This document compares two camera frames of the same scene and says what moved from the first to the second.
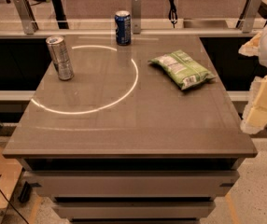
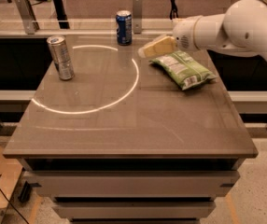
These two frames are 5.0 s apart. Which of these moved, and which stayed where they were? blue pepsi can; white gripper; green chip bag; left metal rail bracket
Moved: white gripper
Stayed: blue pepsi can; left metal rail bracket; green chip bag
